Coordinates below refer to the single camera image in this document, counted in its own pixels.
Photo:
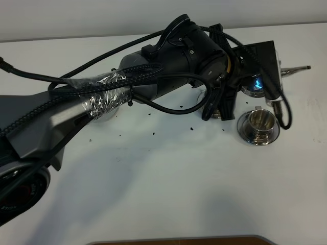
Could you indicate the right steel cup saucer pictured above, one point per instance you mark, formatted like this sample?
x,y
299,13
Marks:
x,y
248,135

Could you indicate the right stainless steel teacup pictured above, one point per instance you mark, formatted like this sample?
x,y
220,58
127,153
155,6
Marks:
x,y
261,121

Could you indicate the stainless steel teapot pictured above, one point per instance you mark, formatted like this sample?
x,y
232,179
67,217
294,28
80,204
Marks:
x,y
254,86

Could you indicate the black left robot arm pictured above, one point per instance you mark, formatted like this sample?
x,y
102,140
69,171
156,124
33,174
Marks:
x,y
189,68

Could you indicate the steel cup saucer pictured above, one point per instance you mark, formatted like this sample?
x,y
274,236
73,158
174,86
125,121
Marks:
x,y
202,99
248,135

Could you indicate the brown wooden board edge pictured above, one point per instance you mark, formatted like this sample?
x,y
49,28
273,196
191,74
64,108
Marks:
x,y
250,240

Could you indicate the round steel teapot saucer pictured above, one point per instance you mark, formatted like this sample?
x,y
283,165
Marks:
x,y
106,117

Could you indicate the left stainless steel teacup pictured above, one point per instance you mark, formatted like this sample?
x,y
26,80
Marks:
x,y
215,113

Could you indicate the stainless steel teacup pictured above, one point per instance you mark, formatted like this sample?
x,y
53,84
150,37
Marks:
x,y
261,121
215,113

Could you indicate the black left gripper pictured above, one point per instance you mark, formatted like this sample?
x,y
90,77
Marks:
x,y
251,62

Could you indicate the left steel cup saucer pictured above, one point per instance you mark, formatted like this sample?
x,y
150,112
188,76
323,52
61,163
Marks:
x,y
202,99

